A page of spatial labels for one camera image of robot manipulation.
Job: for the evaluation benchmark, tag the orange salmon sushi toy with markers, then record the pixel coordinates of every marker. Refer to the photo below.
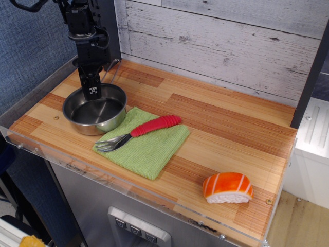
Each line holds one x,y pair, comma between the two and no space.
228,187

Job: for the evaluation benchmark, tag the yellow black bag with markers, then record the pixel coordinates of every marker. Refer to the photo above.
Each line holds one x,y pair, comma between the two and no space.
11,236

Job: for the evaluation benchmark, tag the black frame post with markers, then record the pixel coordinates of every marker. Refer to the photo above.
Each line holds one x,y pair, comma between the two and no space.
109,22
311,80

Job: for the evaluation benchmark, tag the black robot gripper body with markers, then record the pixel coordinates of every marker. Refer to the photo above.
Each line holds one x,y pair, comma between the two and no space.
93,54

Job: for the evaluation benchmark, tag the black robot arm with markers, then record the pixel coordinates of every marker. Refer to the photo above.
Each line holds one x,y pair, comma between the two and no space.
79,18

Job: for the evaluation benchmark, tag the green folded cloth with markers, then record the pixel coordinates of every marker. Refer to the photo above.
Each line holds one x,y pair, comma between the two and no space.
148,154

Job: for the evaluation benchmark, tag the white aluminium side block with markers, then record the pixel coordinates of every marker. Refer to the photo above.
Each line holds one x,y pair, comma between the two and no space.
312,135

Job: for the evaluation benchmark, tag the stainless steel pot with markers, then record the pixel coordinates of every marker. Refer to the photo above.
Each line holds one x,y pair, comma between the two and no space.
99,116

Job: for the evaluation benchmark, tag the clear acrylic table guard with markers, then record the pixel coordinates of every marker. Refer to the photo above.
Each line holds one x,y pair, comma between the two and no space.
49,155

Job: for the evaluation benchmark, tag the black left frame post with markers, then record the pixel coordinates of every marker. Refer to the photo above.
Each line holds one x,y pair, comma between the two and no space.
109,22

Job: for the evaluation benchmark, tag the stainless steel cabinet front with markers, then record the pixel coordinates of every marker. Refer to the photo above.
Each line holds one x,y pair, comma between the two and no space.
90,197

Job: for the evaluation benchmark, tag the silver button control panel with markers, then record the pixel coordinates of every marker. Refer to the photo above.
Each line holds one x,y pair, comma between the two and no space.
139,228

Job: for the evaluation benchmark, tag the black right frame post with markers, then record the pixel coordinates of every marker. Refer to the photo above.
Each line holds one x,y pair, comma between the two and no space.
311,80

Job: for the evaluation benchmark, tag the red handled metal fork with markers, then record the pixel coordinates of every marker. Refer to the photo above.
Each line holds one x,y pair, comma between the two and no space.
149,126

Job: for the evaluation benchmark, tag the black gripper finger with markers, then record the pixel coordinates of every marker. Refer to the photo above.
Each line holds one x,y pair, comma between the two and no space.
83,80
92,88

